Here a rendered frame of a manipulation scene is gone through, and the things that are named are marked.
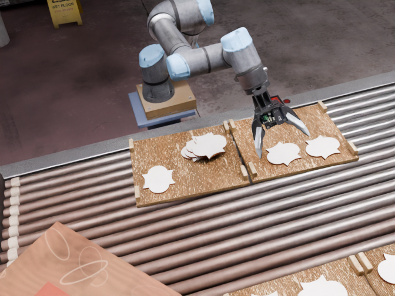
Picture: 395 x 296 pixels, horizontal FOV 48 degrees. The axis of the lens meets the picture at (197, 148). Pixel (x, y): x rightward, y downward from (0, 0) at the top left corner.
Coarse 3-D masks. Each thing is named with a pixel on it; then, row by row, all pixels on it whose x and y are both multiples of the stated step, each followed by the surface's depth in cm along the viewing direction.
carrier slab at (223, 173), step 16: (208, 128) 184; (144, 144) 179; (160, 144) 178; (176, 144) 178; (144, 160) 172; (160, 160) 171; (176, 160) 171; (192, 160) 170; (208, 160) 169; (224, 160) 169; (240, 160) 168; (176, 176) 164; (192, 176) 164; (208, 176) 163; (224, 176) 162; (240, 176) 162; (144, 192) 160; (176, 192) 158; (192, 192) 158; (208, 192) 158
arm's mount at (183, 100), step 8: (184, 80) 214; (136, 88) 216; (176, 88) 210; (184, 88) 209; (176, 96) 205; (184, 96) 204; (192, 96) 203; (144, 104) 203; (152, 104) 202; (160, 104) 202; (168, 104) 201; (176, 104) 200; (184, 104) 201; (192, 104) 203; (152, 112) 199; (160, 112) 200; (168, 112) 202; (176, 112) 203
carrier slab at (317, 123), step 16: (304, 112) 186; (320, 112) 185; (240, 128) 182; (272, 128) 180; (288, 128) 179; (320, 128) 178; (336, 128) 177; (240, 144) 174; (272, 144) 173; (304, 144) 171; (256, 160) 167; (304, 160) 165; (320, 160) 164; (336, 160) 164; (352, 160) 164; (272, 176) 160
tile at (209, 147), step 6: (210, 138) 172; (216, 138) 172; (222, 138) 172; (198, 144) 170; (204, 144) 170; (210, 144) 169; (216, 144) 169; (222, 144) 169; (192, 150) 168; (198, 150) 168; (204, 150) 167; (210, 150) 167; (216, 150) 167; (222, 150) 166; (198, 156) 166; (204, 156) 166; (210, 156) 165
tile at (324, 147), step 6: (318, 138) 172; (324, 138) 172; (330, 138) 172; (312, 144) 170; (318, 144) 170; (324, 144) 169; (330, 144) 169; (336, 144) 169; (306, 150) 168; (312, 150) 167; (318, 150) 167; (324, 150) 167; (330, 150) 167; (336, 150) 166; (312, 156) 166; (318, 156) 165; (324, 156) 165
